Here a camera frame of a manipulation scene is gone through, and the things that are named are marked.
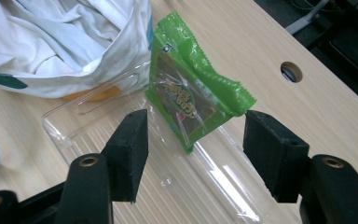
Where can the orange object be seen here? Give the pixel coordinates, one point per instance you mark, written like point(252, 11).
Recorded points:
point(102, 95)

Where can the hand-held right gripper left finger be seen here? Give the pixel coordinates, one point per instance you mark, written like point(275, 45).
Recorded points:
point(127, 155)

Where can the white tote bag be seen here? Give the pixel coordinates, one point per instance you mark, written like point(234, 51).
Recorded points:
point(59, 40)

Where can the green seaweed snack packet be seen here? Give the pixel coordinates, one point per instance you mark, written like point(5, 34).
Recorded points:
point(180, 77)

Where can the clear plastic tray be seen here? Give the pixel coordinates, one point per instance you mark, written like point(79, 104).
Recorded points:
point(155, 186)

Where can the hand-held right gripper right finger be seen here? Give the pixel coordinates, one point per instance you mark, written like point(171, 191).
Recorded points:
point(276, 158)

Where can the dark equipment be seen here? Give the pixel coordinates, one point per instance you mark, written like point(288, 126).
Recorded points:
point(351, 59)

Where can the grey metal bar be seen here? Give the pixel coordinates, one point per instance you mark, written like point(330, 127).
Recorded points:
point(304, 20)

